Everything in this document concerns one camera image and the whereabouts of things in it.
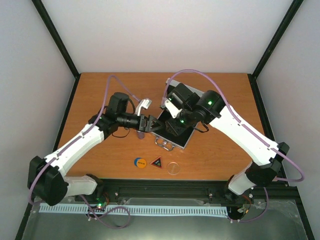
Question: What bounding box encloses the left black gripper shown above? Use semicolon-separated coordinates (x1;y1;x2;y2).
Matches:
118;113;165;133

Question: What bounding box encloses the aluminium poker case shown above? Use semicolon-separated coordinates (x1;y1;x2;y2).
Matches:
149;77;201;152

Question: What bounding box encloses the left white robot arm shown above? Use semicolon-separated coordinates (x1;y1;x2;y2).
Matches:
27;92;165;206

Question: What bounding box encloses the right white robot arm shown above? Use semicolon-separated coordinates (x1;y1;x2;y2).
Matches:
163;88;289;200

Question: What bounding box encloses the tall purple chip stack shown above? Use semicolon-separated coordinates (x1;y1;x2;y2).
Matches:
136;130;145;140

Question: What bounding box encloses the red black triangular button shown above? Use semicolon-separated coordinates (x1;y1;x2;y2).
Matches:
150;156;163;169

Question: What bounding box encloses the orange blue round button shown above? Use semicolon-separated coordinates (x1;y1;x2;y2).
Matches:
134;157;147;169

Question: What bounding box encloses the clear round dealer button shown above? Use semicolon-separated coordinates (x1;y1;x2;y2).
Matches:
166;162;181;175

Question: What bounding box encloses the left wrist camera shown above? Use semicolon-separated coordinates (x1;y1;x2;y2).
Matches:
134;98;152;116

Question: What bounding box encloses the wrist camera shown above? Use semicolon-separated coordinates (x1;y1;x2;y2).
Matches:
162;83;200;119
134;98;152;116

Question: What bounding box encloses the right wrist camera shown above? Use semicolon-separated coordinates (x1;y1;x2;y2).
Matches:
162;83;200;119

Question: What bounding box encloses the white slotted cable duct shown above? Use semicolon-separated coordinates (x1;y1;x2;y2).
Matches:
38;203;228;218

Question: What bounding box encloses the black aluminium frame rail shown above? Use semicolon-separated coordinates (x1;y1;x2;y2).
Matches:
32;178;300;203

